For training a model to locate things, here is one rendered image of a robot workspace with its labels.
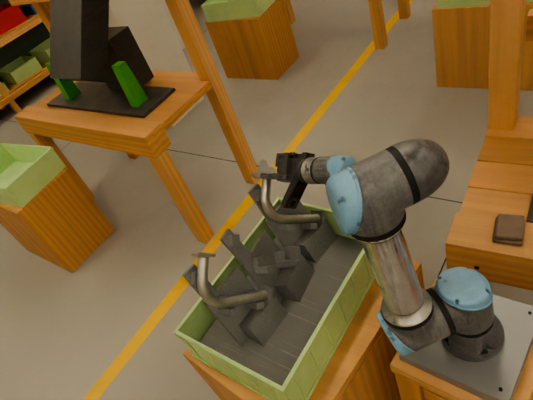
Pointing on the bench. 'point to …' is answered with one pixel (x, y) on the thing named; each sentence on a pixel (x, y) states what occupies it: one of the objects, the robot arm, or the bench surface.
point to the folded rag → (509, 229)
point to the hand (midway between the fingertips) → (266, 178)
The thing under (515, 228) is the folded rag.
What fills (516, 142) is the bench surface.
